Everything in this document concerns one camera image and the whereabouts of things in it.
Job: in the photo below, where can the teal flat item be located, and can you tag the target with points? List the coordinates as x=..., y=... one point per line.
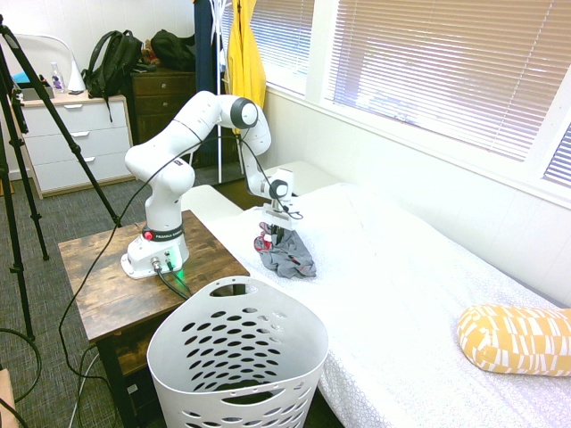
x=20, y=80

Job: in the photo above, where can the small window blinds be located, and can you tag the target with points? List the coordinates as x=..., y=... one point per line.
x=562, y=160

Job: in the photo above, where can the clear plastic bottle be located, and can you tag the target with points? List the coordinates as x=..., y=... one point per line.
x=58, y=82

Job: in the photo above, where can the yellow hanging garment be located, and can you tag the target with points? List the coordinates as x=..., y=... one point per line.
x=245, y=53

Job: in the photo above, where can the white perforated laundry basket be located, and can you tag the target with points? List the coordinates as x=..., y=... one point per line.
x=160, y=348

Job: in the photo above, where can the white desk lamp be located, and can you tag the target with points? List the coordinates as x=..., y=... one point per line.
x=76, y=76

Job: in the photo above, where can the black camera tripod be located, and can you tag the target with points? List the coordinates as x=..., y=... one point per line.
x=52, y=111

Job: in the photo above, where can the yellow white patterned pillow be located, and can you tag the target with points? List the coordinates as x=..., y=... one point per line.
x=513, y=339

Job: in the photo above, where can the rustic wooden side table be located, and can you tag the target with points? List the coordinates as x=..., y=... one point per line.
x=102, y=285

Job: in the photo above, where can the dark wooden dresser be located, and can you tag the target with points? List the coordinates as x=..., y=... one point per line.
x=156, y=111

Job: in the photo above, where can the white low bench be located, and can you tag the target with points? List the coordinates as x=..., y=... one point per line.
x=312, y=176

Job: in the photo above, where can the bed with white cover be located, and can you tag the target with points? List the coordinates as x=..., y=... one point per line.
x=401, y=290

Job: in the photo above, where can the navy hanging garment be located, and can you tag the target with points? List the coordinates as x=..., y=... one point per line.
x=205, y=44

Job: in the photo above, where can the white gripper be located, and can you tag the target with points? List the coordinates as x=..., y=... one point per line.
x=278, y=217

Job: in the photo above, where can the wide window blinds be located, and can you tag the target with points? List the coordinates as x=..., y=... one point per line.
x=446, y=67

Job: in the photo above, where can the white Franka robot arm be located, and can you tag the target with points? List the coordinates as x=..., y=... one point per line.
x=160, y=151

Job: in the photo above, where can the brown stuffed toy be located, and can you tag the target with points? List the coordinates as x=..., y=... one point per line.
x=148, y=53

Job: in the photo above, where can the grey clothes with red trim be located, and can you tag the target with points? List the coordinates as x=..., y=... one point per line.
x=294, y=263

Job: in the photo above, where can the white coat rack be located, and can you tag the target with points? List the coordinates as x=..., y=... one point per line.
x=219, y=62

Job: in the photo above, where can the narrow window blinds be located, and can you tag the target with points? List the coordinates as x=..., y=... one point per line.
x=285, y=44

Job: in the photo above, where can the white drawer dresser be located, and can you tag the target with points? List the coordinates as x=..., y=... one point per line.
x=67, y=142

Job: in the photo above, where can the black duffel bag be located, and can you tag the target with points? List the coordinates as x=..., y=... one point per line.
x=174, y=49

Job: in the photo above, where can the brown cardboard piece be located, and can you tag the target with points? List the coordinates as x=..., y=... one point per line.
x=5, y=401

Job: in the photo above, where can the grey box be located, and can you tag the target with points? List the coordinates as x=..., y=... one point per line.
x=35, y=94

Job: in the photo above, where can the black backpack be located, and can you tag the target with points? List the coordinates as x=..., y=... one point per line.
x=111, y=62

